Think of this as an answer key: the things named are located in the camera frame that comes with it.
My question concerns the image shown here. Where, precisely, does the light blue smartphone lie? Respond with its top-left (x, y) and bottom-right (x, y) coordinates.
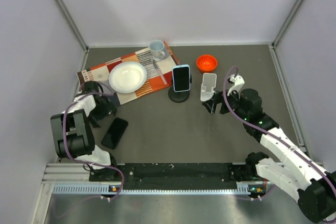
top-left (172, 65), bottom-right (191, 92)

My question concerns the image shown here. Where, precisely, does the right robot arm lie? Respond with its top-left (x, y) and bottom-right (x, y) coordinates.
top-left (202, 89), bottom-right (335, 223)

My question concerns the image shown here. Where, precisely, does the orange plastic bowl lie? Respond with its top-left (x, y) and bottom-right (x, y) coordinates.
top-left (196, 55), bottom-right (218, 73)

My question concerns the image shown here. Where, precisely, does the light blue mug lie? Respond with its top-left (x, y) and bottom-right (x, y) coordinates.
top-left (149, 40), bottom-right (166, 61)

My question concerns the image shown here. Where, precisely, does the black round-base phone stand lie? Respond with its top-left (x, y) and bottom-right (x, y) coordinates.
top-left (168, 74), bottom-right (192, 103)

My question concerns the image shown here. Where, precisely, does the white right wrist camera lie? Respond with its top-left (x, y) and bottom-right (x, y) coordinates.
top-left (227, 74), bottom-right (245, 96)

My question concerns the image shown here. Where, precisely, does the white plastic phone stand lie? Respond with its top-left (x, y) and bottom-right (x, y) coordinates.
top-left (200, 73), bottom-right (217, 102)

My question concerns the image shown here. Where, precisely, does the patterned orange placemat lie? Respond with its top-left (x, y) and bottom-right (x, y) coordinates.
top-left (77, 42), bottom-right (179, 106)

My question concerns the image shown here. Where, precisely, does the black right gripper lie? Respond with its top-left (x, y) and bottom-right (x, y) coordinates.
top-left (202, 86), bottom-right (249, 121)

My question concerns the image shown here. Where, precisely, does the knife with pink handle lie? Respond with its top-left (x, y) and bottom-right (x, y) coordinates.
top-left (152, 59), bottom-right (167, 85)

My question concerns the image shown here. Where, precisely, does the black smartphone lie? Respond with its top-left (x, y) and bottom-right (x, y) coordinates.
top-left (101, 118), bottom-right (129, 149)

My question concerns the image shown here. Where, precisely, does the grey slotted cable duct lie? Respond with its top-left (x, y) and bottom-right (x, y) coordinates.
top-left (52, 184), bottom-right (264, 195)

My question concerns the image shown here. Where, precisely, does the white plate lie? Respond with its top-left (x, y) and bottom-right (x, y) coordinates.
top-left (108, 61), bottom-right (148, 93)

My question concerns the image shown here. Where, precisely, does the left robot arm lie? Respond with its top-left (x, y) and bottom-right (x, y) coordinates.
top-left (50, 81), bottom-right (120, 182)

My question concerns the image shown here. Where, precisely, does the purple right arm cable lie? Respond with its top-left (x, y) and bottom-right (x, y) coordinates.
top-left (222, 66), bottom-right (336, 222)

